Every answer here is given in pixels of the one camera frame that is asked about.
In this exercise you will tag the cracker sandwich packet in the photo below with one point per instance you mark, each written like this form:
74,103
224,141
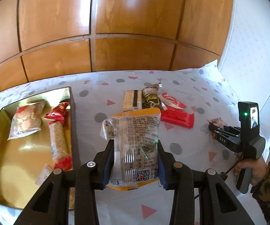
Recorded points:
132,100

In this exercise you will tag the small white snack packet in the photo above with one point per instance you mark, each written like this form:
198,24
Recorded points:
47,170

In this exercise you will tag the red foil candy packet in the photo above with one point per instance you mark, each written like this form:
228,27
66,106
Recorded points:
59,112

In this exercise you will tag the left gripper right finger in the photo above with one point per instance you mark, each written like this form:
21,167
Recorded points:
217,203

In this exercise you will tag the long rice bar packet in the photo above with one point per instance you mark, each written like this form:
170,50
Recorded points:
62,159

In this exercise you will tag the person's right hand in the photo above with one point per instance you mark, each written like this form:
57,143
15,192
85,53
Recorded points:
258,167

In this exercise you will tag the red snack packet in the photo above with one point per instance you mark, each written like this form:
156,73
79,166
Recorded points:
178,117

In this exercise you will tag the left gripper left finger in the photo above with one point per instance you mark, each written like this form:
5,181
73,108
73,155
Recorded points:
49,205

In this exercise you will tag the white maroon pastry packet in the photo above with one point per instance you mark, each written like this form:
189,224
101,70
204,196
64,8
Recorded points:
214,124

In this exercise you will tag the dark brown chocolate packet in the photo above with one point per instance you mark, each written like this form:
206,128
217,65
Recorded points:
151,98

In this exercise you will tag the yellow-edged clear snack packet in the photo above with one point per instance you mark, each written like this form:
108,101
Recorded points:
135,137

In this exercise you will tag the gold tin box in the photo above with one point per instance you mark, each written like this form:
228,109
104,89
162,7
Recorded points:
23,159

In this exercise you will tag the wooden wall cabinet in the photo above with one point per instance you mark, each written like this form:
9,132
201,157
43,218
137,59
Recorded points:
48,38

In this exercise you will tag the round cake clear packet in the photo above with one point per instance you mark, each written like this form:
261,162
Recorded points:
26,120

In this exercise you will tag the red white Angel Love packet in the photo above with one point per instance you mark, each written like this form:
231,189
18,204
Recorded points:
171,101

